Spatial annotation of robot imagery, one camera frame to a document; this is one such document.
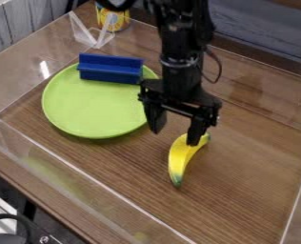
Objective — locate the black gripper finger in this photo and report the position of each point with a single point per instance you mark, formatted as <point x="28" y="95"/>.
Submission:
<point x="196" y="130"/>
<point x="155" y="115"/>

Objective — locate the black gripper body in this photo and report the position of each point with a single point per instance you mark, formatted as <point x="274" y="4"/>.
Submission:
<point x="179" y="93"/>

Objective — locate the yellow toy banana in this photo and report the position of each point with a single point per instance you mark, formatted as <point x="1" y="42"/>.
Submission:
<point x="179" y="156"/>

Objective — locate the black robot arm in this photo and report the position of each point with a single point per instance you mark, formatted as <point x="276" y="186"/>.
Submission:
<point x="184" y="29"/>

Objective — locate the green round plate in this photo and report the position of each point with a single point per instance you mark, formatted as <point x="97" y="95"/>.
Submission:
<point x="91" y="109"/>

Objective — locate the blue plastic block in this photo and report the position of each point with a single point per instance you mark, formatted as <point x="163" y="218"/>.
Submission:
<point x="109" y="68"/>

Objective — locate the yellow printed tin can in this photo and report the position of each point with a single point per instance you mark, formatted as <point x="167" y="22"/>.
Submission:
<point x="112" y="20"/>

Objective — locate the black device with knob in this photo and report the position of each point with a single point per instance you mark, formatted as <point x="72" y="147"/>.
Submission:
<point x="45" y="231"/>

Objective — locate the clear acrylic enclosure wall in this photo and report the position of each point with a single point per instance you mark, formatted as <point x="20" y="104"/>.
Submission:
<point x="105" y="187"/>

